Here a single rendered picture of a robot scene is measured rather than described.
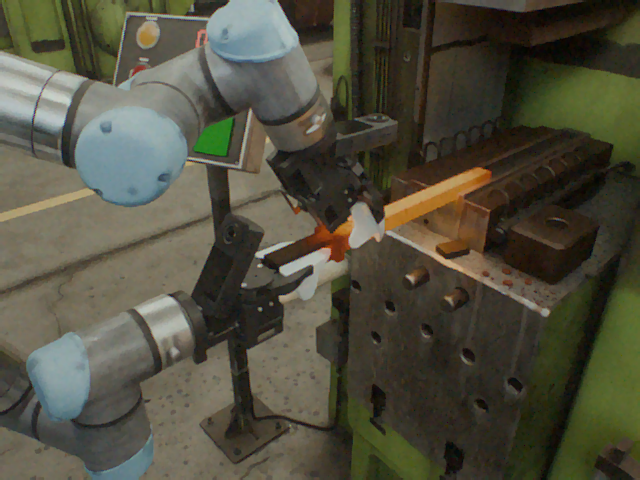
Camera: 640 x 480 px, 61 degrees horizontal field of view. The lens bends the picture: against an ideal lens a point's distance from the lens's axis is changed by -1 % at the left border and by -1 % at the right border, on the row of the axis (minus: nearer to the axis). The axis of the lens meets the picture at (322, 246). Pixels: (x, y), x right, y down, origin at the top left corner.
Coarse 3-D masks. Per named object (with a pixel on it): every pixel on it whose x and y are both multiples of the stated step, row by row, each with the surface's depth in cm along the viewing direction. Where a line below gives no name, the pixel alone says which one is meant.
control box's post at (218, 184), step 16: (208, 176) 127; (224, 176) 126; (224, 192) 128; (224, 208) 130; (240, 336) 151; (240, 352) 154; (240, 368) 157; (240, 384) 159; (240, 400) 162; (240, 416) 166
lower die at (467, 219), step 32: (512, 128) 118; (544, 128) 115; (448, 160) 102; (480, 160) 100; (544, 160) 99; (576, 160) 99; (608, 160) 108; (416, 192) 93; (480, 192) 88; (512, 192) 88; (544, 192) 93; (448, 224) 90; (480, 224) 85
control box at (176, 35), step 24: (144, 24) 112; (168, 24) 110; (192, 24) 108; (120, 48) 114; (144, 48) 112; (168, 48) 110; (192, 48) 108; (120, 72) 114; (240, 120) 104; (240, 144) 104; (264, 144) 111; (240, 168) 104
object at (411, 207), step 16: (464, 176) 89; (480, 176) 89; (432, 192) 84; (448, 192) 85; (384, 208) 79; (400, 208) 79; (416, 208) 80; (432, 208) 83; (352, 224) 75; (400, 224) 79; (304, 240) 70; (320, 240) 70; (336, 240) 70; (272, 256) 67; (288, 256) 67; (304, 256) 68; (336, 256) 71
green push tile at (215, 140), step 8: (224, 120) 104; (232, 120) 104; (208, 128) 106; (216, 128) 105; (224, 128) 104; (232, 128) 104; (200, 136) 106; (208, 136) 106; (216, 136) 105; (224, 136) 104; (200, 144) 106; (208, 144) 106; (216, 144) 105; (224, 144) 104; (200, 152) 106; (208, 152) 106; (216, 152) 105; (224, 152) 104
